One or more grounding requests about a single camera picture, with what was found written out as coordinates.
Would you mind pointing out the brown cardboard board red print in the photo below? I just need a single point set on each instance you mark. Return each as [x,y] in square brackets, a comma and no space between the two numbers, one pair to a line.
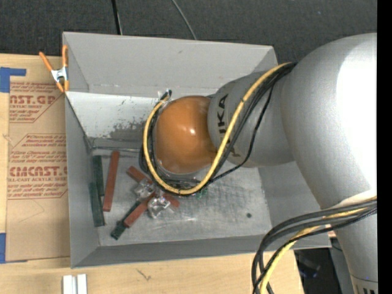
[33,213]

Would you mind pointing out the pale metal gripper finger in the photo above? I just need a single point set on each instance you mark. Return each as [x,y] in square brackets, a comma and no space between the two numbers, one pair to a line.
[144,190]
[158,206]

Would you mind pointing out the grey metal bin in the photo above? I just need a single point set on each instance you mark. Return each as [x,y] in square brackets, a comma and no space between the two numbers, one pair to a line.
[190,66]

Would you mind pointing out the red-brown flat block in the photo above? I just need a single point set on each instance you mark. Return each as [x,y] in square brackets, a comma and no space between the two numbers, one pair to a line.
[134,214]
[111,182]
[134,174]

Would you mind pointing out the dark green flat block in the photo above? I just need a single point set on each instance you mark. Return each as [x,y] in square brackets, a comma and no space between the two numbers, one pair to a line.
[98,173]
[96,208]
[120,228]

